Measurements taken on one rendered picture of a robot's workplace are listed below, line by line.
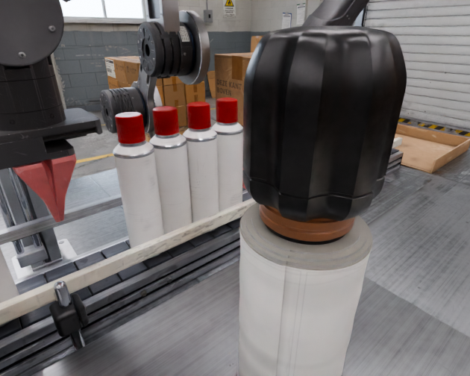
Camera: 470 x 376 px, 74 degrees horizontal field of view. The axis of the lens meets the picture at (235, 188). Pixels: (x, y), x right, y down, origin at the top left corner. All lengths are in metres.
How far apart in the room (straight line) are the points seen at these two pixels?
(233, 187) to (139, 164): 0.17
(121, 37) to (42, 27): 5.76
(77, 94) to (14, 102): 5.55
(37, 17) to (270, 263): 0.19
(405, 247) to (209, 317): 0.39
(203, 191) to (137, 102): 0.93
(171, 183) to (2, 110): 0.23
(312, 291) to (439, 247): 0.51
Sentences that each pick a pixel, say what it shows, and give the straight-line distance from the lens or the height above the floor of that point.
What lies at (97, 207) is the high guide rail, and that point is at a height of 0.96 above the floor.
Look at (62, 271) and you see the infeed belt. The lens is 0.51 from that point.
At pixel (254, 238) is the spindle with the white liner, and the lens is 0.19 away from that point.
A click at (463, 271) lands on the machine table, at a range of 0.64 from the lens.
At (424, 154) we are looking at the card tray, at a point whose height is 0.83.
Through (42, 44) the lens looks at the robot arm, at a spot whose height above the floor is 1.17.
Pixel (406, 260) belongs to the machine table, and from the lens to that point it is 0.62.
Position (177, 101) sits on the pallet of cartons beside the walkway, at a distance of 3.89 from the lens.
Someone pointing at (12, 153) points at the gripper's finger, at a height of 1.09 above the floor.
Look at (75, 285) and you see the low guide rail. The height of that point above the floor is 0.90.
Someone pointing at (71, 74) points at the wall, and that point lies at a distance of 5.81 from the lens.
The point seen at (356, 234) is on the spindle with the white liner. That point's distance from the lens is 0.21.
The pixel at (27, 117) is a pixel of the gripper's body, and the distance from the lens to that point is 0.30.
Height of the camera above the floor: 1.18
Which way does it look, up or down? 26 degrees down
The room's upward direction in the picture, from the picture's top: straight up
